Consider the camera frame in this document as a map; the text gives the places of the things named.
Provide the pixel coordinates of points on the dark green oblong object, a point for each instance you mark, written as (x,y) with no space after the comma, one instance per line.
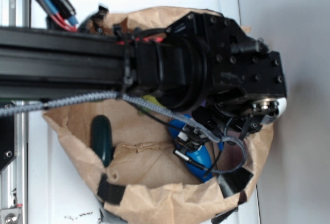
(101,139)

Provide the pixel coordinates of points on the black tape piece right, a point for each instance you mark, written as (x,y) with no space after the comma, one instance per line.
(234,182)

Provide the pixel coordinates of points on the black tape piece left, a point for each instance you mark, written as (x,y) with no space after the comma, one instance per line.
(110,193)

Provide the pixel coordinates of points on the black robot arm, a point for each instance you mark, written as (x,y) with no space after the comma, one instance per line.
(39,64)

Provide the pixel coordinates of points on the aluminium frame rail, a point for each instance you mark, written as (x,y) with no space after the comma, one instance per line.
(14,179)

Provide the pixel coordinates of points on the blue plastic bottle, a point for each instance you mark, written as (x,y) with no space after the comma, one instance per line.
(195,168)

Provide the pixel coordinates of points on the black tape piece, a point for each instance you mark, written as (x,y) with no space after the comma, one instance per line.
(110,193)
(234,182)

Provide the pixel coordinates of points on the brown paper bag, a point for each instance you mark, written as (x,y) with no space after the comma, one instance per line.
(159,187)

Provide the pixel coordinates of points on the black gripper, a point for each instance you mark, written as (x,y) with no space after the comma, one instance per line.
(240,78)

